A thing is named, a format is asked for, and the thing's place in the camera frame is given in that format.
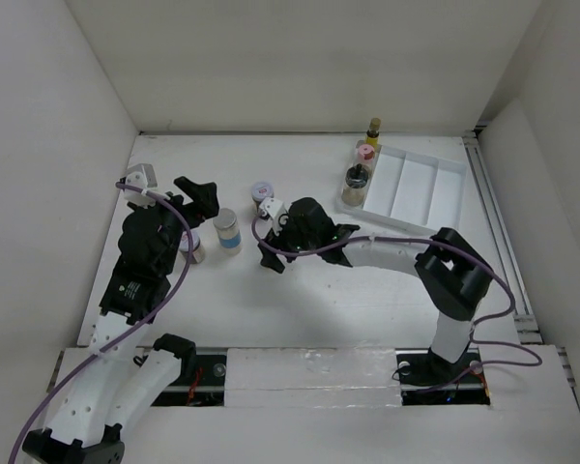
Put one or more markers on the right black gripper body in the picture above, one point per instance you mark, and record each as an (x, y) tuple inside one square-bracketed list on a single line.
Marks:
[(293, 238)]

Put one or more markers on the white lid spice jar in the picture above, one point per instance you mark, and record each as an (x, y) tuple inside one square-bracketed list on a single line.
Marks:
[(260, 191)]

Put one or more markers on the yellow label sauce bottle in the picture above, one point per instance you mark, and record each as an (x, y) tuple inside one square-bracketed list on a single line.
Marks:
[(373, 132)]

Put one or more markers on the silver lid jar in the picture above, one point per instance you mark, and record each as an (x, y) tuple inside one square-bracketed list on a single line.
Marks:
[(192, 248)]

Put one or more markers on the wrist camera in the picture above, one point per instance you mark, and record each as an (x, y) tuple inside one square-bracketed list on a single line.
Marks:
[(274, 210), (141, 176)]

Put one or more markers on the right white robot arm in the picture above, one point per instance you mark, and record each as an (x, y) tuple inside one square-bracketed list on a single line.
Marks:
[(454, 276)]

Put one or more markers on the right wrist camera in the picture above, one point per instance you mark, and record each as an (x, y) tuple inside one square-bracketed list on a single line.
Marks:
[(274, 210)]

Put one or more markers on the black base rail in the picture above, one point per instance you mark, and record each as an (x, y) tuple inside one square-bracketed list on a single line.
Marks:
[(326, 378)]

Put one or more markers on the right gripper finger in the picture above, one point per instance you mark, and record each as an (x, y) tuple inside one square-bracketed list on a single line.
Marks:
[(274, 234), (269, 260)]

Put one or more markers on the black grinder cap jar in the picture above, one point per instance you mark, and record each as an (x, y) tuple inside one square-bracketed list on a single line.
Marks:
[(355, 184)]

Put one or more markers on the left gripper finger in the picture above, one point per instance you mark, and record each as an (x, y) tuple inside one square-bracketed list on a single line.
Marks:
[(195, 215), (202, 195)]

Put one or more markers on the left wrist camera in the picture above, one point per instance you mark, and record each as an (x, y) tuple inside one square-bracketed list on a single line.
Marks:
[(141, 176)]

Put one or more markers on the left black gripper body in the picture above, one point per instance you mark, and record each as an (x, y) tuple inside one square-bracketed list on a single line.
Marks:
[(175, 226)]

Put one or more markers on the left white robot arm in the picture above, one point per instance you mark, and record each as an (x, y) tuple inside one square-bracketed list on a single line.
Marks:
[(104, 400)]

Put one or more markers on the pink lid spice jar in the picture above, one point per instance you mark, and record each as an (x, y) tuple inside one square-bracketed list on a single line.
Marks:
[(366, 155)]

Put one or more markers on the blue label white bottle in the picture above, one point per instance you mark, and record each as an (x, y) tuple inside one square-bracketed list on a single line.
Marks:
[(228, 231)]

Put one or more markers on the white divided tray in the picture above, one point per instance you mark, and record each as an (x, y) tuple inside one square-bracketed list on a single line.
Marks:
[(416, 193)]

